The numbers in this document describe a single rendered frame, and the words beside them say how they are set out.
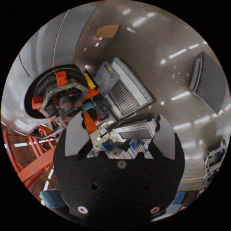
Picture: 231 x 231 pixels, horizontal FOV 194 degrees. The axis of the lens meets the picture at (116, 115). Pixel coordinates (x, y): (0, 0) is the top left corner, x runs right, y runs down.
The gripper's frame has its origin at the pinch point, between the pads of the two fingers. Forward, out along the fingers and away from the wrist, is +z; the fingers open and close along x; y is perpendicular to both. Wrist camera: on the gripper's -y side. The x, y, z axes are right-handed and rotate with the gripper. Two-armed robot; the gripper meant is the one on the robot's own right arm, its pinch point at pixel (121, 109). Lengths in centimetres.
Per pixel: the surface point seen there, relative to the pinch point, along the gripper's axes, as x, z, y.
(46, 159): -100, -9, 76
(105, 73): -22, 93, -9
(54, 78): -49, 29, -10
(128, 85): 12, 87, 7
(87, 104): -41, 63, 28
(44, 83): -55, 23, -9
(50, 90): -50, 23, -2
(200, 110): 101, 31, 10
